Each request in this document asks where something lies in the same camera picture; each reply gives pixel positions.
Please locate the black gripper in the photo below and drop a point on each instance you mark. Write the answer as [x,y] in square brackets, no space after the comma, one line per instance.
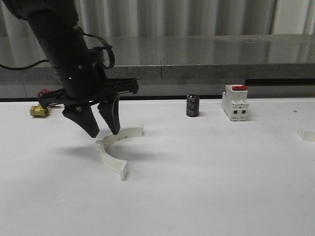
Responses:
[84,82]

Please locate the white half-ring pipe clamp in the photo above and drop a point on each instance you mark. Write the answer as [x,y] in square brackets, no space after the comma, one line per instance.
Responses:
[115,164]
[307,135]

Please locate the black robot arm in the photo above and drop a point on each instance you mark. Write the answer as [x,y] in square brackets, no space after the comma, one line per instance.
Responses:
[55,26]

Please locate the brass valve red handwheel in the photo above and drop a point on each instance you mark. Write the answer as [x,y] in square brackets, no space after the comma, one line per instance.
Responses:
[38,111]

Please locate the black cylindrical capacitor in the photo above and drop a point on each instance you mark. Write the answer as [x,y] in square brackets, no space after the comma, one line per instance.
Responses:
[192,108]

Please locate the grey stone counter ledge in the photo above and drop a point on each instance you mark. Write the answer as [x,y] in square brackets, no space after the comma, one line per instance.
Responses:
[250,59]

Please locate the white circuit breaker red switch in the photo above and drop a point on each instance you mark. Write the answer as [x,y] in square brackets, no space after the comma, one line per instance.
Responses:
[234,102]

